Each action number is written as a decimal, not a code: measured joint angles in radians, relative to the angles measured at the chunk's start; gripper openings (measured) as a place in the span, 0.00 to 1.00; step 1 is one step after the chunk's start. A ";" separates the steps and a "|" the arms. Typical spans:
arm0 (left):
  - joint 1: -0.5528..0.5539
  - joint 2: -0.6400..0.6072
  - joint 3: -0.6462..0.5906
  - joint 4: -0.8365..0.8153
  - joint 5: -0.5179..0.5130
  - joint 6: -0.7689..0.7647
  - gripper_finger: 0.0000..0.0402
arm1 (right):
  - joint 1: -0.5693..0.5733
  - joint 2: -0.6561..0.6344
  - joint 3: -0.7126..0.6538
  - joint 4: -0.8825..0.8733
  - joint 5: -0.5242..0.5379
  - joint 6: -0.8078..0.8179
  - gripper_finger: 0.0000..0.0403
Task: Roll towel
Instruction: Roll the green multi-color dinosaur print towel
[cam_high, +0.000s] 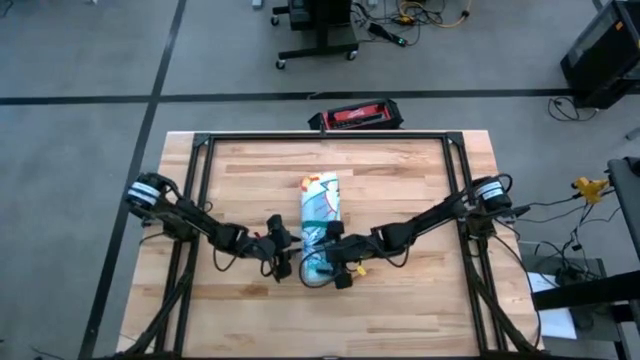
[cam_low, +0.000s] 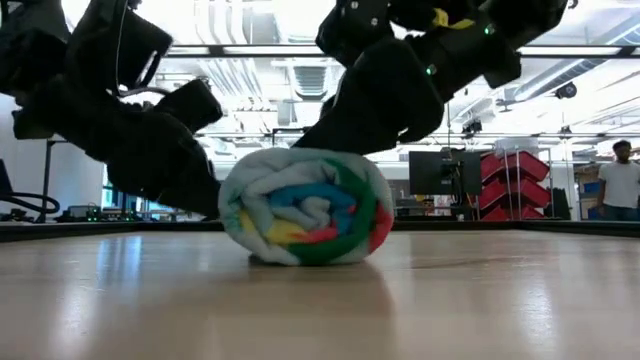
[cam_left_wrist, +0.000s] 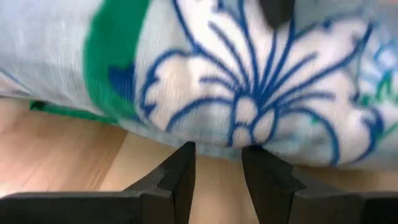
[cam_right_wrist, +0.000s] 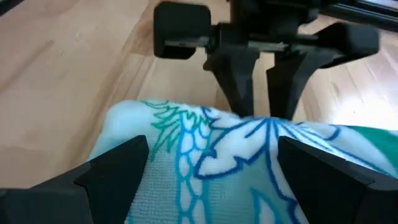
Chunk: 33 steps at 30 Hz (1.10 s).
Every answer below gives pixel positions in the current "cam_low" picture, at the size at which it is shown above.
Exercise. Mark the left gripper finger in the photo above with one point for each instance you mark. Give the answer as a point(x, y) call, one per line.
point(170, 180)

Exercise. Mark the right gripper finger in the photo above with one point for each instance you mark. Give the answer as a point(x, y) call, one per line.
point(370, 130)

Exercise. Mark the green dinosaur print towel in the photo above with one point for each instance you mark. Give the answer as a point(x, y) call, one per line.
point(305, 210)

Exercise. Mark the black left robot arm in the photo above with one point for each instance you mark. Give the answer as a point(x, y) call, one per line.
point(35, 45)

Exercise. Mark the yellow tape strip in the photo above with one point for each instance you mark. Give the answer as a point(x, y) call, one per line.
point(442, 19)

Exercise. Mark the black monitor back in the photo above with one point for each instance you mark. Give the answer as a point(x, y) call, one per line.
point(430, 175)

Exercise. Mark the black device with green lights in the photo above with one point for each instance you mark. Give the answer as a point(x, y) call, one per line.
point(80, 214)

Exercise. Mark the black angled screen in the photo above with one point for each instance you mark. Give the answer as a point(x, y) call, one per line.
point(4, 180)

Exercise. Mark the red stacked storage bins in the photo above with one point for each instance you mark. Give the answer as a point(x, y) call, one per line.
point(500, 192)

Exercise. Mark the black chair back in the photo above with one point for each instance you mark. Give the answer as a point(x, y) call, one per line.
point(560, 202)

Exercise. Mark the blue storage bin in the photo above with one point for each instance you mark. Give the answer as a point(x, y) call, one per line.
point(590, 188)
point(593, 214)

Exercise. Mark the person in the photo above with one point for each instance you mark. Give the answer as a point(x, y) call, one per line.
point(620, 185)

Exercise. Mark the black ceiling camera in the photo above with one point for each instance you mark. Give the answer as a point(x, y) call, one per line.
point(471, 128)
point(566, 91)

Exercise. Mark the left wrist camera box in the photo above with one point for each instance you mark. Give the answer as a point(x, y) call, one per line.
point(190, 105)

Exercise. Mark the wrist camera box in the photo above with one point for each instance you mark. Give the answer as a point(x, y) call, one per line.
point(190, 105)
point(355, 30)

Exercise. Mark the black metal frame stand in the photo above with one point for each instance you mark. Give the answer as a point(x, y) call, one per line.
point(47, 190)

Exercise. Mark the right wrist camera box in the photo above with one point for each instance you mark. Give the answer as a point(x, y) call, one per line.
point(355, 30)

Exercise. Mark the black overhead light rail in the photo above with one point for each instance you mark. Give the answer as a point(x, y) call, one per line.
point(216, 50)

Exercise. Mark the black aluminium table frame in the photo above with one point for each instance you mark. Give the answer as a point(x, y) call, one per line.
point(500, 227)

